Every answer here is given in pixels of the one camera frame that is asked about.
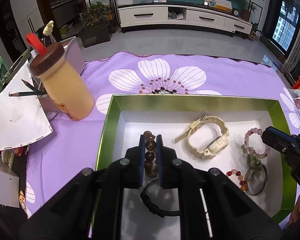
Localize brown wooden bead bracelet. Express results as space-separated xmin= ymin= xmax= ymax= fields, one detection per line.
xmin=142 ymin=130 xmax=159 ymax=179

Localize green jade pendant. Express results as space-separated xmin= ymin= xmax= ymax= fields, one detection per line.
xmin=241 ymin=145 xmax=263 ymax=182

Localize silver bangle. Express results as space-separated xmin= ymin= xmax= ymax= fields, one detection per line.
xmin=244 ymin=164 xmax=268 ymax=196

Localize cream white wristwatch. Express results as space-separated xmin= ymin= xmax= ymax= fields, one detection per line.
xmin=174 ymin=114 xmax=230 ymax=160

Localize black white bead necklace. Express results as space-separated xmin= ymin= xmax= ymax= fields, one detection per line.
xmin=151 ymin=87 xmax=175 ymax=95

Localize red pink bead bracelet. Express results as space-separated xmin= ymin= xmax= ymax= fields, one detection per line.
xmin=226 ymin=169 xmax=249 ymax=192

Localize black wristwatch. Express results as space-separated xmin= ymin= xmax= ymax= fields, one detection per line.
xmin=139 ymin=179 xmax=180 ymax=218

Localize right human hand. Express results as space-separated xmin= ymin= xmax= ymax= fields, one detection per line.
xmin=289 ymin=195 xmax=300 ymax=224

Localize green cardboard box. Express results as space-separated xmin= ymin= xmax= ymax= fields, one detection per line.
xmin=96 ymin=94 xmax=299 ymax=239

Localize purple floral tablecloth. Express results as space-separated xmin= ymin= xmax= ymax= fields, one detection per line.
xmin=25 ymin=51 xmax=300 ymax=240

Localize yellow bear bottle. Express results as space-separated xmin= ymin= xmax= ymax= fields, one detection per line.
xmin=26 ymin=33 xmax=94 ymax=121

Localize pen holder cup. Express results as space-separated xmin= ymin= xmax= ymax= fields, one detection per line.
xmin=8 ymin=49 xmax=65 ymax=114

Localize potted plant left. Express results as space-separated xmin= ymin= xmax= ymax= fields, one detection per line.
xmin=78 ymin=1 xmax=113 ymax=48

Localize potted plant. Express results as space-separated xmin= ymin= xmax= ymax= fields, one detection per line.
xmin=78 ymin=1 xmax=113 ymax=48
xmin=241 ymin=0 xmax=257 ymax=22

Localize white TV cabinet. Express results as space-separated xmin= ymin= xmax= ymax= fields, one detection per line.
xmin=118 ymin=3 xmax=252 ymax=35

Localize white paper sheet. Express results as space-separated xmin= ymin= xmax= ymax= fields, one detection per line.
xmin=0 ymin=62 xmax=53 ymax=151

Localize small alarm clock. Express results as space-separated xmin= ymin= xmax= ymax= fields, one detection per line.
xmin=232 ymin=8 xmax=239 ymax=16

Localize potted plant right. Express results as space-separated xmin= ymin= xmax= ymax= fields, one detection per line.
xmin=241 ymin=0 xmax=257 ymax=22

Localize white small box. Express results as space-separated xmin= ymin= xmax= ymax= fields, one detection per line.
xmin=0 ymin=161 xmax=19 ymax=208

